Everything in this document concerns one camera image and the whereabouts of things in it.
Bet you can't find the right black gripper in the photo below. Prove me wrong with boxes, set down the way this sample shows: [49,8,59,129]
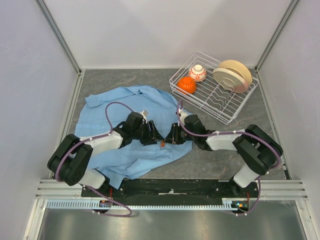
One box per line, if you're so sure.
[163,123,197,145]

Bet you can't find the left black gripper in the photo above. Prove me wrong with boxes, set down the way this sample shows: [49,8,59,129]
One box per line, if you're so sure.
[132,120,164,146]

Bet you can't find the red gold leaf brooch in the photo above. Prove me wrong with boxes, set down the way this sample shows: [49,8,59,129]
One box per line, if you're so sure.
[160,141,166,148]

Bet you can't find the light blue button shirt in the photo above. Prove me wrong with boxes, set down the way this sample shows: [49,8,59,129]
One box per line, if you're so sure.
[74,85,193,189]

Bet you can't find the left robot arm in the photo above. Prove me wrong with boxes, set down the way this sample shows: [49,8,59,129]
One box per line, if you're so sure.
[47,111,165,197]

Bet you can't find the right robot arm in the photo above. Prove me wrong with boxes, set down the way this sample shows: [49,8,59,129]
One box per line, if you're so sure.
[164,114,284,197]

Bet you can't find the orange bowl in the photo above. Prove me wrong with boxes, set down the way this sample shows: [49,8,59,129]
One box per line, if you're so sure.
[177,76,197,94]

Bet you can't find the white red patterned bowl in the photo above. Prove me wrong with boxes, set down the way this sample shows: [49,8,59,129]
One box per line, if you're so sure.
[188,64,207,82]

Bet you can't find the beige plate front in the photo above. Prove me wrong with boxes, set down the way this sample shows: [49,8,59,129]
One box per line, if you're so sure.
[212,67,249,93]

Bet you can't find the tan plate rear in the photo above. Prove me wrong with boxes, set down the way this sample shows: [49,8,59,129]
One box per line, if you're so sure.
[218,59,253,85]

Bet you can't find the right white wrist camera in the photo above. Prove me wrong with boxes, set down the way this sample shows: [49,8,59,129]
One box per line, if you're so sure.
[177,109,191,125]

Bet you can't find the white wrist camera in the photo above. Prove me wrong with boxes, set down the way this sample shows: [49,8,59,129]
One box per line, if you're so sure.
[140,110,149,124]
[177,109,191,125]

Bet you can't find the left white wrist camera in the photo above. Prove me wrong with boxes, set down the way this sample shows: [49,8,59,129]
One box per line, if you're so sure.
[140,110,149,124]

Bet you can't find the white wire dish rack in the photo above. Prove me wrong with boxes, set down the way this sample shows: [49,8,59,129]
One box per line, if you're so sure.
[169,51,259,125]

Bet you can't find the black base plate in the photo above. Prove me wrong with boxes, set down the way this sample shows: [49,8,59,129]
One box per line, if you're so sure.
[81,177,258,207]

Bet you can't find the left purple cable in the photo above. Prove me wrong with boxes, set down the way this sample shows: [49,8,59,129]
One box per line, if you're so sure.
[55,101,141,218]

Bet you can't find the purple cable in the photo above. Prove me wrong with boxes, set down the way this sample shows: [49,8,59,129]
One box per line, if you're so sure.
[176,99,285,217]
[55,101,141,218]

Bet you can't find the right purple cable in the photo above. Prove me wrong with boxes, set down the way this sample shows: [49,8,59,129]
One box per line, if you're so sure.
[176,99,285,217]

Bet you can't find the aluminium front rail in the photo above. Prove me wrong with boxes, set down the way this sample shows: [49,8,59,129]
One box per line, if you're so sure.
[36,179,308,201]

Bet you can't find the slotted cable duct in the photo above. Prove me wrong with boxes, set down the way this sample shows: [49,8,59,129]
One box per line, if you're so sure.
[45,198,249,211]

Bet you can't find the left aluminium frame post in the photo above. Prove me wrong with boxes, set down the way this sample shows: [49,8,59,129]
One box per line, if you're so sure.
[34,0,82,75]

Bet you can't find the aluminium frame post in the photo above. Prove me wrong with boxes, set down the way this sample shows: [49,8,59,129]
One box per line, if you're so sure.
[34,0,82,75]
[254,0,300,73]

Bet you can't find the right aluminium frame post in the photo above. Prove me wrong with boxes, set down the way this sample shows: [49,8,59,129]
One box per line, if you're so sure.
[254,0,300,73]

